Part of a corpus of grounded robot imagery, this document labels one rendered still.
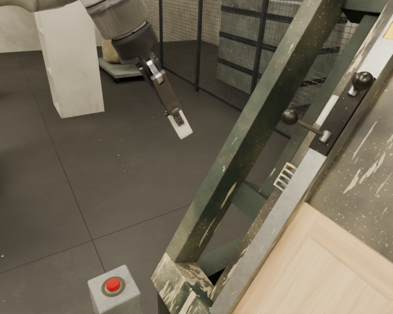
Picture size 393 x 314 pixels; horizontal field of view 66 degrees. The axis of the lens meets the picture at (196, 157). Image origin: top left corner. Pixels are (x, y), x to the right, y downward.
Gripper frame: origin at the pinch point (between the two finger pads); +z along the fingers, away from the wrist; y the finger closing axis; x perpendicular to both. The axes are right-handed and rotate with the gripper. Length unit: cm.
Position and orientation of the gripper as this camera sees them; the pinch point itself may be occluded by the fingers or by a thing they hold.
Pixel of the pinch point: (179, 122)
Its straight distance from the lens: 63.3
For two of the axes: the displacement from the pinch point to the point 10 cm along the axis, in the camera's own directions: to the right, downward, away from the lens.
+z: 3.9, 7.1, 6.0
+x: -8.5, 5.3, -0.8
